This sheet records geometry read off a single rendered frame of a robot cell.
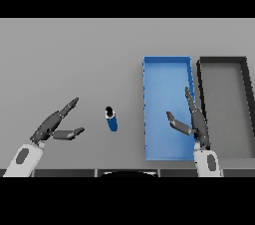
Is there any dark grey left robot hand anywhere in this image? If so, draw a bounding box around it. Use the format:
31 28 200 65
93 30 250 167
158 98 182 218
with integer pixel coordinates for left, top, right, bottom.
29 97 86 145

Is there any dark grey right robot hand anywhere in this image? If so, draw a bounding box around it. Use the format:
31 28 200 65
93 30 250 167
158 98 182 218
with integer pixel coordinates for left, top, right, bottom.
165 86 212 151

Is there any dark grey bin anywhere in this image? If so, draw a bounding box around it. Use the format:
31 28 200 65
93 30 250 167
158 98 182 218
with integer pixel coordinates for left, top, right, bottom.
195 56 255 161

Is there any blue bin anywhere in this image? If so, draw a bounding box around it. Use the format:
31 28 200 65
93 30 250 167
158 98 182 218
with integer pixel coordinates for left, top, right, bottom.
141 55 197 162

